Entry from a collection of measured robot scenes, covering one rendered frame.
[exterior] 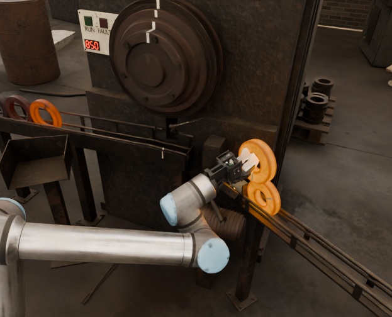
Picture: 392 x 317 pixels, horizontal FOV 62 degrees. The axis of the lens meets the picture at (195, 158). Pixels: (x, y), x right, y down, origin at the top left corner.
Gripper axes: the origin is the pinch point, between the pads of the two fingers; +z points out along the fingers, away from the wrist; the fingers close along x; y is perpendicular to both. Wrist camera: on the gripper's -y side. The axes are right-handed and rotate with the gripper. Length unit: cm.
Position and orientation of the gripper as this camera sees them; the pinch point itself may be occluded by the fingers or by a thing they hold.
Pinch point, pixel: (257, 156)
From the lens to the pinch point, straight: 113.4
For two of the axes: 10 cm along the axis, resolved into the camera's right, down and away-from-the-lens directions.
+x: -5.4, -5.1, 6.7
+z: 8.2, -5.1, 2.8
